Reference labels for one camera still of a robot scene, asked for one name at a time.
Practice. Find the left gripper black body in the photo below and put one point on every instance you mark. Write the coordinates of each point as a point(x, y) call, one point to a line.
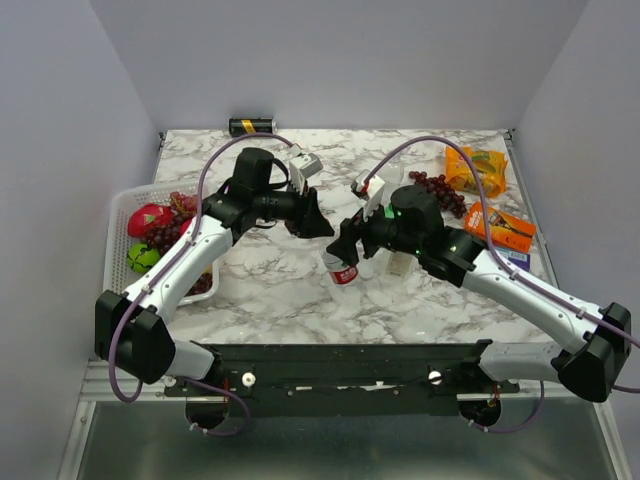
point(293, 205)

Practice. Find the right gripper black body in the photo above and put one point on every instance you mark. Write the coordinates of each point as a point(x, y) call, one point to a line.
point(378, 231)

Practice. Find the small bottle red cap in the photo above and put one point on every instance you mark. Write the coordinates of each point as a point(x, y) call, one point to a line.
point(340, 272)

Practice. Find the large clear bottle white cap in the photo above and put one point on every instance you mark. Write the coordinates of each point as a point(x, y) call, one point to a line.
point(393, 264)

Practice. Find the clear plastic water bottle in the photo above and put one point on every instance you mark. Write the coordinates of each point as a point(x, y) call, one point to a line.
point(392, 173)

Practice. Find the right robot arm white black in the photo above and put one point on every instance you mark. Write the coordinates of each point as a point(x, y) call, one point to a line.
point(588, 344)

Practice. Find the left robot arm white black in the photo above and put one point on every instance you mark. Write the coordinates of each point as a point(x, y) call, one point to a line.
point(131, 327)

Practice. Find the red grape bunch on table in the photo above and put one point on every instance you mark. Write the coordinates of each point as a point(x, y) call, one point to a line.
point(447, 198)

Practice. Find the black battery with gold band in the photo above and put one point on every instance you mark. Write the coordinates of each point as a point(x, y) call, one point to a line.
point(242, 126)

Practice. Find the red apple toy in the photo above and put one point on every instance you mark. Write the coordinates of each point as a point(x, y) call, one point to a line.
point(185, 226)

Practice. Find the red grape bunch in basket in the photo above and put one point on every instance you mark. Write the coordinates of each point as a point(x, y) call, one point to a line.
point(163, 238)

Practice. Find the orange snack bag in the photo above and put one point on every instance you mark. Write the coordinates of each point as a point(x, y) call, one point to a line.
point(490, 166)

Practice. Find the orange razor box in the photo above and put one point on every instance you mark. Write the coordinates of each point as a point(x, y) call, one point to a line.
point(506, 231)

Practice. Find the purple box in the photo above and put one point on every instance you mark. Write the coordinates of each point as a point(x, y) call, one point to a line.
point(519, 259)

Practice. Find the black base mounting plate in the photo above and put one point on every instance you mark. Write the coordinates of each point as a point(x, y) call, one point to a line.
point(368, 380)

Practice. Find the red dragon fruit toy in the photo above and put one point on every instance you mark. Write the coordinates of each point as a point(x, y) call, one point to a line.
point(148, 217)

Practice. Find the green watermelon toy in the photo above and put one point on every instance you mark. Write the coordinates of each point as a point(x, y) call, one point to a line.
point(141, 257)

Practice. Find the white plastic basket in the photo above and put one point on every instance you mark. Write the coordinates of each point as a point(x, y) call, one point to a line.
point(117, 274)

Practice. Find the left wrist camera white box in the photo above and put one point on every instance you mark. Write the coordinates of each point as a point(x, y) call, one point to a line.
point(301, 168)

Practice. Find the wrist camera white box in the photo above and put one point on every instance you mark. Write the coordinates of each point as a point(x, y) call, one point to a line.
point(301, 168)
point(370, 190)

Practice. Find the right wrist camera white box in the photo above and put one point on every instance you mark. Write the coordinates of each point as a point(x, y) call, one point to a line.
point(370, 190)

